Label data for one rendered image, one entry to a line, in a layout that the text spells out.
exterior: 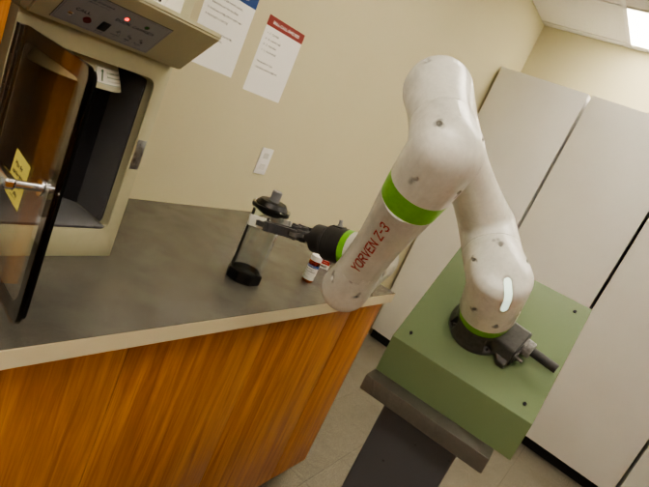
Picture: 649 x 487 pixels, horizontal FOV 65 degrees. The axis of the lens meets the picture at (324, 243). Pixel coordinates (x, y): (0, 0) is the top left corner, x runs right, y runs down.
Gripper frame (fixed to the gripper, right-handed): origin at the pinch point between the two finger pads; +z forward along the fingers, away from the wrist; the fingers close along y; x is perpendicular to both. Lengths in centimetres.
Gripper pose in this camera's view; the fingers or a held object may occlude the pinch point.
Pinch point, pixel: (267, 221)
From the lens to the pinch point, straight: 140.5
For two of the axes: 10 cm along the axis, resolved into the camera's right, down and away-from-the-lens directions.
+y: -5.4, -0.2, -8.4
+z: -8.1, -2.7, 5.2
